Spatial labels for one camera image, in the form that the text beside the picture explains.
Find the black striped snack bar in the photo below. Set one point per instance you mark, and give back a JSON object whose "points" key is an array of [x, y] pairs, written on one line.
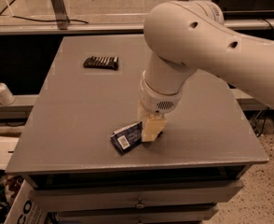
{"points": [[101, 62]]}

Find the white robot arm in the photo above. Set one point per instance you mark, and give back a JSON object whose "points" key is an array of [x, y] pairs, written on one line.
{"points": [[187, 36]]}

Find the grey drawer cabinet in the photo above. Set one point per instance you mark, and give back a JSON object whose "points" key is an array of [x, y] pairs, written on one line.
{"points": [[66, 155]]}

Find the white pump dispenser bottle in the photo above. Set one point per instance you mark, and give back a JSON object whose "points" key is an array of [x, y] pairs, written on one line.
{"points": [[6, 96]]}

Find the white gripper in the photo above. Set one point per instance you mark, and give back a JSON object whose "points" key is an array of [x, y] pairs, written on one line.
{"points": [[157, 102]]}

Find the metal guard rail frame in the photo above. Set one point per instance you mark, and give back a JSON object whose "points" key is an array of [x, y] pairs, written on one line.
{"points": [[65, 17]]}

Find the white cardboard box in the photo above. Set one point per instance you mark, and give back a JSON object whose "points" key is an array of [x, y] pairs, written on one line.
{"points": [[24, 210]]}

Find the blue rxbar blueberry wrapper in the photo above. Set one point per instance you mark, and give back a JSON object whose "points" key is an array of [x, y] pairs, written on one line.
{"points": [[128, 137]]}

